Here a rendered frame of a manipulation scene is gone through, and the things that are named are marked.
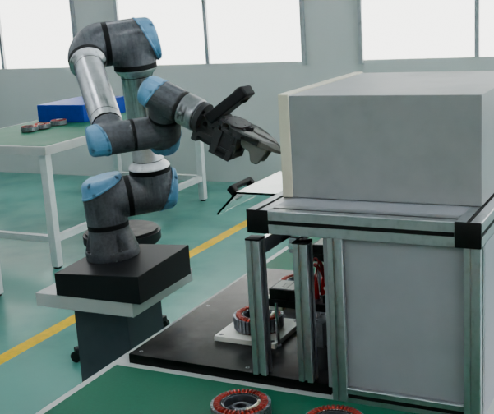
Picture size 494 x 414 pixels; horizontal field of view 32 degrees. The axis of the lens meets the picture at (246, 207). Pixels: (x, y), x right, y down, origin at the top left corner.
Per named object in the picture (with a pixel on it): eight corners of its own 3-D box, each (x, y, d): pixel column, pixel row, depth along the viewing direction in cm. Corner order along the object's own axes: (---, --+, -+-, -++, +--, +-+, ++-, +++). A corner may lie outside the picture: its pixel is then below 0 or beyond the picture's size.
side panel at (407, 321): (332, 400, 166) (325, 238, 159) (338, 393, 169) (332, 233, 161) (480, 424, 154) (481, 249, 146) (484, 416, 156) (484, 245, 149)
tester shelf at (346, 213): (247, 232, 166) (246, 209, 165) (365, 164, 225) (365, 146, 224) (481, 250, 146) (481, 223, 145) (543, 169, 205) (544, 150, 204)
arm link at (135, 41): (125, 209, 251) (96, 19, 233) (175, 200, 255) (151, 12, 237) (131, 223, 240) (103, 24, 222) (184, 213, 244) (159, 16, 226)
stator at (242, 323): (225, 333, 194) (223, 317, 193) (247, 315, 203) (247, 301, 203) (270, 339, 189) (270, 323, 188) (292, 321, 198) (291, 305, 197)
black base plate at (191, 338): (129, 362, 190) (128, 353, 189) (258, 274, 245) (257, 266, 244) (330, 395, 168) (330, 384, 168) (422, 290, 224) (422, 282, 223)
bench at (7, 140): (-53, 259, 557) (-70, 143, 539) (118, 194, 720) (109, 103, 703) (59, 271, 516) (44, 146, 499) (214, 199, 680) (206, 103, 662)
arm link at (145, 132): (131, 140, 210) (130, 106, 201) (177, 132, 212) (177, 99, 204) (138, 163, 205) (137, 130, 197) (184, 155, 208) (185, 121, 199)
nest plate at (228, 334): (214, 340, 193) (214, 335, 193) (244, 317, 206) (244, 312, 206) (275, 349, 186) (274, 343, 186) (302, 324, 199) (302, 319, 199)
